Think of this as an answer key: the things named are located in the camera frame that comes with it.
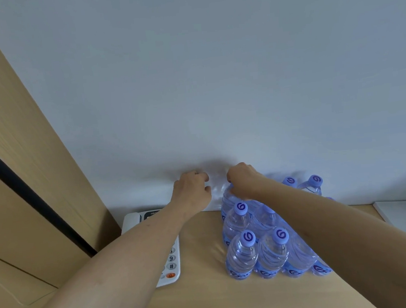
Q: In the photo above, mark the person's right hand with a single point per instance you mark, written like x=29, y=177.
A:
x=247, y=182

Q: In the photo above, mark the person's left hand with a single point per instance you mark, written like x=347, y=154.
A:
x=189, y=194

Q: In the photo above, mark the person's right fingers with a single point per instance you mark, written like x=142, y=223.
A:
x=233, y=176

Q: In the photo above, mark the person's left fingers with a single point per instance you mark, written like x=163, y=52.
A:
x=197, y=175

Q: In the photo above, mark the clear plastic wrap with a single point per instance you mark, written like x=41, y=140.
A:
x=217, y=190

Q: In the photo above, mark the person's left forearm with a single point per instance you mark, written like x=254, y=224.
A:
x=121, y=269

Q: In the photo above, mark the person's right forearm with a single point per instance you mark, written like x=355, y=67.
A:
x=344, y=232

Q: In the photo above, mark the pack of purple-capped water bottles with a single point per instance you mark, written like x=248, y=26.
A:
x=273, y=250

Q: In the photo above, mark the white desk telephone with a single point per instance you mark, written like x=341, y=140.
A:
x=172, y=264

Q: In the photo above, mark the white flat box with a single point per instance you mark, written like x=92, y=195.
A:
x=405, y=217

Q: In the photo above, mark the light wooden cabinet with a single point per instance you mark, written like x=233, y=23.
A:
x=18, y=147

